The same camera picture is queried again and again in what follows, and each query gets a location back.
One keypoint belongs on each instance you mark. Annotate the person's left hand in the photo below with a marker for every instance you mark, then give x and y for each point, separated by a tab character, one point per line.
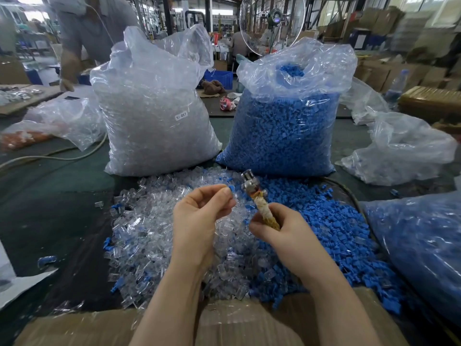
192	226

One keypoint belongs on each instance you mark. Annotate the person's right hand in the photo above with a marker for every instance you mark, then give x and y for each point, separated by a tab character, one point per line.
291	245

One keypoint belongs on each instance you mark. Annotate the person's left thumb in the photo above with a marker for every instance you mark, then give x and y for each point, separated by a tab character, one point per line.
223	207

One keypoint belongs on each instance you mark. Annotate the person's right thumb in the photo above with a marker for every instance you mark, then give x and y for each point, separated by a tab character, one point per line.
261	226

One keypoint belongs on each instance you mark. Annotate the tape-wrapped metal-tipped hand tool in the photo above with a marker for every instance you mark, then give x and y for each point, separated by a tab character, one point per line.
260	203

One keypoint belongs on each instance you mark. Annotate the person's right forearm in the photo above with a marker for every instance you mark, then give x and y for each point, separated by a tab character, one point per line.
338	313

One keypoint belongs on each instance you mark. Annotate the person's left forearm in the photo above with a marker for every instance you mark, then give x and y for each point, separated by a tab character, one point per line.
169	306

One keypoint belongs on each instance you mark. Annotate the pile of loose blue pieces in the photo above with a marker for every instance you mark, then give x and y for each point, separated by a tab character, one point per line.
338	234

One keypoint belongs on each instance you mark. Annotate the pile of loose clear pieces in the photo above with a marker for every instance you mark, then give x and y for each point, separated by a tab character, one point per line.
147	234

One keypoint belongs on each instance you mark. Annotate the large bag of blue pieces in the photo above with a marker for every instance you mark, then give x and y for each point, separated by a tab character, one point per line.
284	133

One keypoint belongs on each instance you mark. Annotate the brown cardboard box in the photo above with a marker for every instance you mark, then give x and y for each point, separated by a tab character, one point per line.
234	326

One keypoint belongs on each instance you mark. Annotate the pink and red tape roll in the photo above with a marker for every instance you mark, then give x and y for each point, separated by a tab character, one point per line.
226	103

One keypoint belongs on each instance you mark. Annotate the large bag of clear pieces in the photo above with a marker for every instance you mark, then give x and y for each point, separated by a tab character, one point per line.
155	111

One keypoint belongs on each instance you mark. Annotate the brown cloth gloves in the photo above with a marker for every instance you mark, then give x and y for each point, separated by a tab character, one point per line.
213	86

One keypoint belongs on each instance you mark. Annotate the blue plastic crate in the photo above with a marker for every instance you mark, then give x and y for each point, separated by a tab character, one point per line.
220	77

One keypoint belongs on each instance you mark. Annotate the crumpled bag of clear pieces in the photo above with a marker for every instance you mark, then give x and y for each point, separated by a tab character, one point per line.
399	151

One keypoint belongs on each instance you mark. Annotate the empty clear plastic bag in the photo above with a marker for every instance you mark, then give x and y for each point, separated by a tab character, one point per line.
363	102

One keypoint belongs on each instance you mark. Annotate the flat bag of blue pieces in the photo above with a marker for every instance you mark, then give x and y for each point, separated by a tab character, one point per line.
421	248

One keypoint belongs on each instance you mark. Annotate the slack clear plastic bag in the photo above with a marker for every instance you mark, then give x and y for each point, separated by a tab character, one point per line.
72	118

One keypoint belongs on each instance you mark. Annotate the standing metal cage fan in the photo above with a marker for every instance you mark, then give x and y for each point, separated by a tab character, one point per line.
270	21

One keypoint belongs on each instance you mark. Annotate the clear water bottle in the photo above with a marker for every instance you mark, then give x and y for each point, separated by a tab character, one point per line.
396	88

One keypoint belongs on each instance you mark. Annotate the tape-wrapped brown package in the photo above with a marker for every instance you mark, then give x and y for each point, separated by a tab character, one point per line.
428	102

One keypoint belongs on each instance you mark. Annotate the bag of orange pieces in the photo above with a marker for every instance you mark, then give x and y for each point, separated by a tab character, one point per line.
20	136

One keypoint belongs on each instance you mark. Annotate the white plastic sheet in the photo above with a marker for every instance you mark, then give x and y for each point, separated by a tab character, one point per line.
18	284

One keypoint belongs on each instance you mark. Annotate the stack of cardboard boxes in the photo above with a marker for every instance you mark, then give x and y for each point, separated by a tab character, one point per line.
399	50

